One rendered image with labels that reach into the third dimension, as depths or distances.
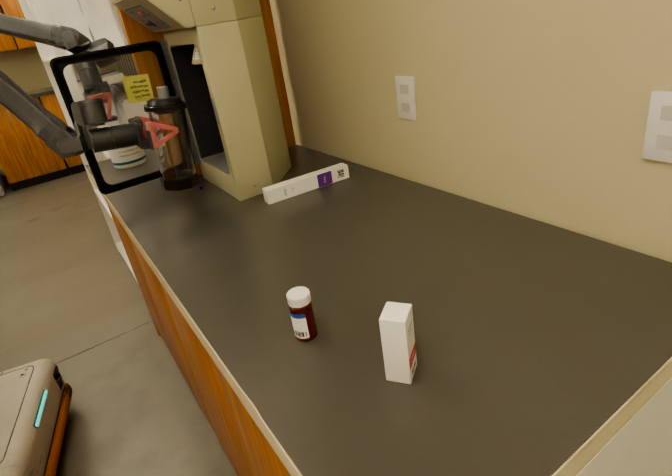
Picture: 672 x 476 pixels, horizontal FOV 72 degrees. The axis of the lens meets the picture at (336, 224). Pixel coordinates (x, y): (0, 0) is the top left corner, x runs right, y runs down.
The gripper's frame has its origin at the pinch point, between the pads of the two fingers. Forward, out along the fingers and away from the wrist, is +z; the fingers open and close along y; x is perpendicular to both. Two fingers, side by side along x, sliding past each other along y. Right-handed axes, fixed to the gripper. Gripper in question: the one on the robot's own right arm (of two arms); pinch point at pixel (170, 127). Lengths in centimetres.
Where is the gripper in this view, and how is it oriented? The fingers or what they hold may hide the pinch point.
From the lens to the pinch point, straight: 134.4
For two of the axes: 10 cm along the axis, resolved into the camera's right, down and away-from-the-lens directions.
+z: 8.3, -2.8, 4.8
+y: -5.5, -3.1, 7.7
